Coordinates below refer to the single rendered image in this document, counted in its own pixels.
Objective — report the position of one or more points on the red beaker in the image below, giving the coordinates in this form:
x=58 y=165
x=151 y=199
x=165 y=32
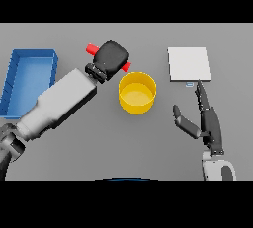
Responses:
x=92 y=50

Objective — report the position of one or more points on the blue tray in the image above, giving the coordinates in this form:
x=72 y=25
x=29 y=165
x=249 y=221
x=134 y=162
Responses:
x=28 y=79

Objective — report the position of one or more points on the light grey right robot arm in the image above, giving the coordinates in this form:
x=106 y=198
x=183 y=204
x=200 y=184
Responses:
x=215 y=170

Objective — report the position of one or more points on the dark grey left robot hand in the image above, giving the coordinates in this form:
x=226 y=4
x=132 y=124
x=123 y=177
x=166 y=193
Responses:
x=109 y=58

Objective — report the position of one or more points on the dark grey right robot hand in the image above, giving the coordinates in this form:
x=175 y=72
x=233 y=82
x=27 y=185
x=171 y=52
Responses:
x=208 y=120

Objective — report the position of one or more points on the pale square measuring scale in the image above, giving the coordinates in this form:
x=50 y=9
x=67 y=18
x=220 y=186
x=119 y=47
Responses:
x=189 y=63

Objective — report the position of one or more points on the yellow bowl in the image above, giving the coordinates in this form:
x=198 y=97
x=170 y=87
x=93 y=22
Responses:
x=137 y=94

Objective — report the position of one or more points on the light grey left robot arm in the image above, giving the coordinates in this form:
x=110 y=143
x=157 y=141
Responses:
x=56 y=102

